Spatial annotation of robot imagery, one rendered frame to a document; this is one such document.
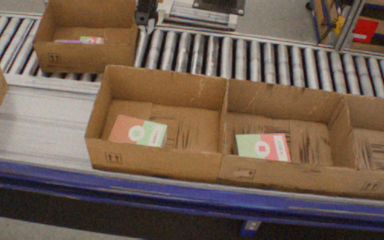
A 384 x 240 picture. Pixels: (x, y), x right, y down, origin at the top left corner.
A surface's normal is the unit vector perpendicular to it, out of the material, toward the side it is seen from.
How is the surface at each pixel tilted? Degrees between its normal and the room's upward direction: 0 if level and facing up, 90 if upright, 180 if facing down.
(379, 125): 89
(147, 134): 0
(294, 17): 0
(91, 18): 89
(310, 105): 89
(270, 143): 0
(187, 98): 89
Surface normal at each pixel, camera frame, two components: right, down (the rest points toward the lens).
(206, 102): -0.11, 0.79
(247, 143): 0.06, -0.60
